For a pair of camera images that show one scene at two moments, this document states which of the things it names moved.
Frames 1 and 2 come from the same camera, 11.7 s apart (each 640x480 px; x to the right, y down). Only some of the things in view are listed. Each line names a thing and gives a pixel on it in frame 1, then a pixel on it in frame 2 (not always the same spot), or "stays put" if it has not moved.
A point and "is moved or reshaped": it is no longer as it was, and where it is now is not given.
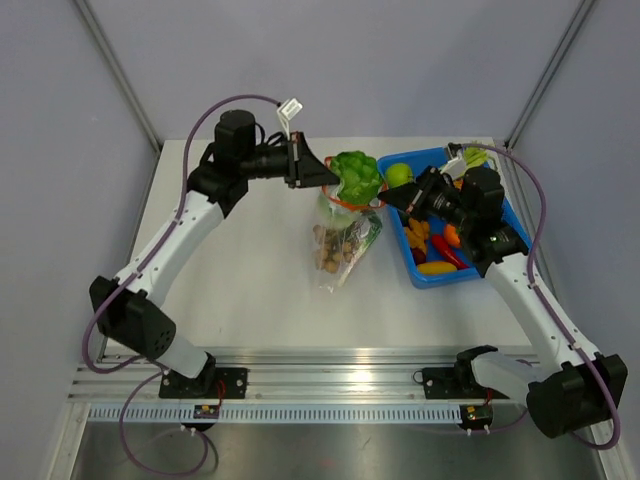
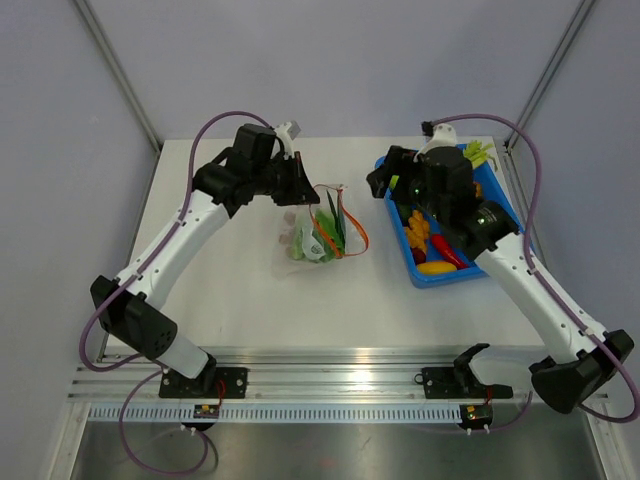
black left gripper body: x=286 y=159 → x=280 y=179
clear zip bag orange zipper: x=342 y=231 is moved or reshaped
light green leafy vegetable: x=474 y=156 stays put
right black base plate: x=455 y=382 stays put
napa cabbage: x=360 y=176 → x=321 y=243
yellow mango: x=436 y=268 stays put
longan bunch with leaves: x=332 y=248 → x=287 y=238
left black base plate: x=210 y=383 stays put
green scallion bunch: x=374 y=230 → x=339 y=221
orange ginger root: x=417 y=232 stays put
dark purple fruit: x=419 y=256 stays put
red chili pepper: x=440 y=240 stays put
